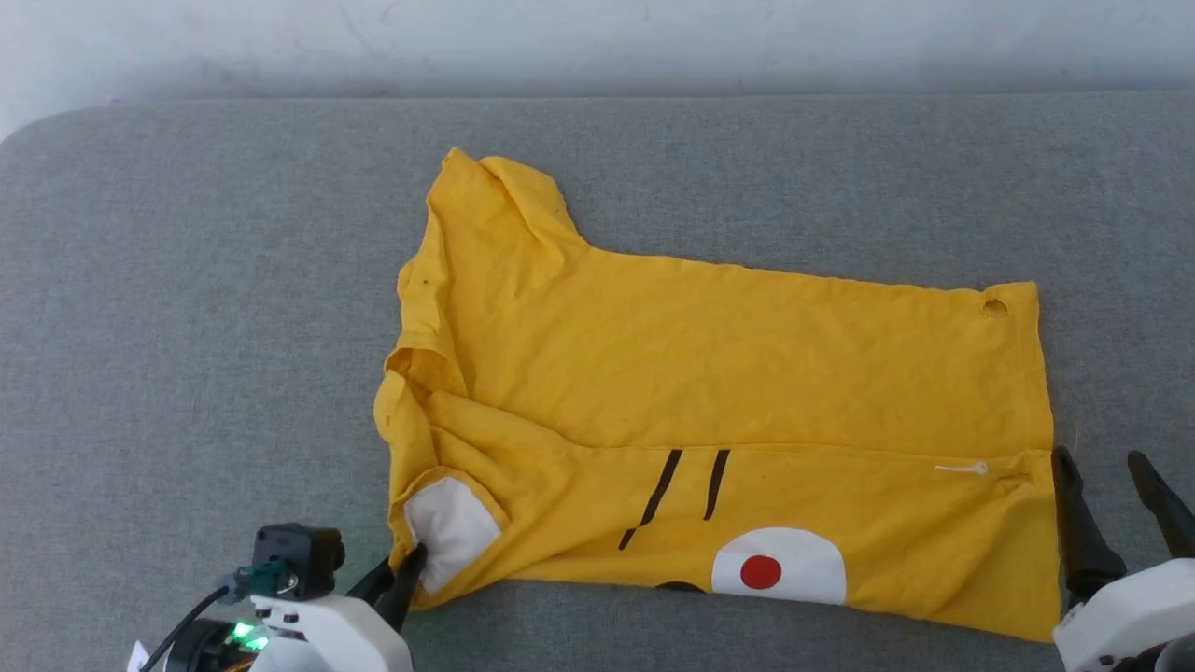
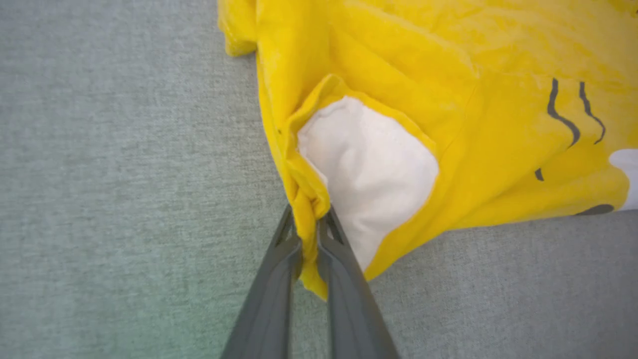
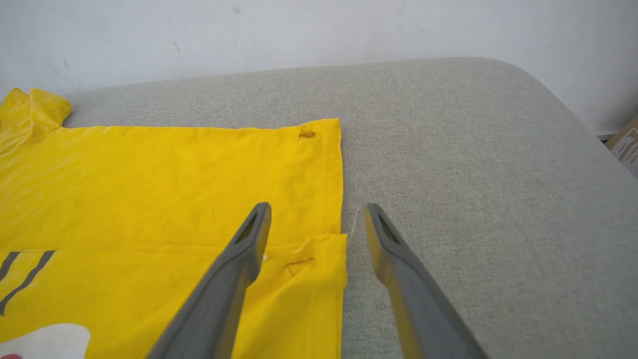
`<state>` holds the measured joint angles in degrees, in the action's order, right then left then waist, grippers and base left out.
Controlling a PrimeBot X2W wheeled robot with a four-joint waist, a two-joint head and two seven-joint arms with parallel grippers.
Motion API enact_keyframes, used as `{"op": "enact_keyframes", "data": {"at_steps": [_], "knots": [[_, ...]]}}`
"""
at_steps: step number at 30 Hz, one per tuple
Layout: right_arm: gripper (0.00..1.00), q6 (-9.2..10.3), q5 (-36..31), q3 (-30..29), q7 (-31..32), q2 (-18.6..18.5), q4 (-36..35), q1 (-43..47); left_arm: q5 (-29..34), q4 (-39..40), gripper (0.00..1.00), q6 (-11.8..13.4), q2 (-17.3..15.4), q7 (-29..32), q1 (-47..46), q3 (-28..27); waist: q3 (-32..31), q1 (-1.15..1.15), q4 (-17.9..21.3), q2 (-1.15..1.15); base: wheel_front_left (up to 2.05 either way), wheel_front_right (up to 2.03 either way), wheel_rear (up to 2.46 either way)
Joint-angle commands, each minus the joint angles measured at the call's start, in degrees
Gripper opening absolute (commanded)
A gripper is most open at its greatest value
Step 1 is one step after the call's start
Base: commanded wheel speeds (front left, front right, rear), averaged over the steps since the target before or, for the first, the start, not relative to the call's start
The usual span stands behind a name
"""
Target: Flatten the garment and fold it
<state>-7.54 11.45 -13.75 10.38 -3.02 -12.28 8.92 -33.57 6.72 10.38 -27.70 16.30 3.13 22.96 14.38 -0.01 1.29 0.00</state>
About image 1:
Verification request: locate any grey fabric sofa cushion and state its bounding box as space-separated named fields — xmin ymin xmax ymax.
xmin=0 ymin=91 xmax=1195 ymax=672

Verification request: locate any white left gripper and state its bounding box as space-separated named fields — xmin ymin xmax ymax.
xmin=250 ymin=543 xmax=429 ymax=672

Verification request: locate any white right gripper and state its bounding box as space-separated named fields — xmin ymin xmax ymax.
xmin=1051 ymin=445 xmax=1195 ymax=672

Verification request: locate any yellow t-shirt with print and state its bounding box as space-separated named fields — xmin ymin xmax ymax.
xmin=373 ymin=147 xmax=1063 ymax=646

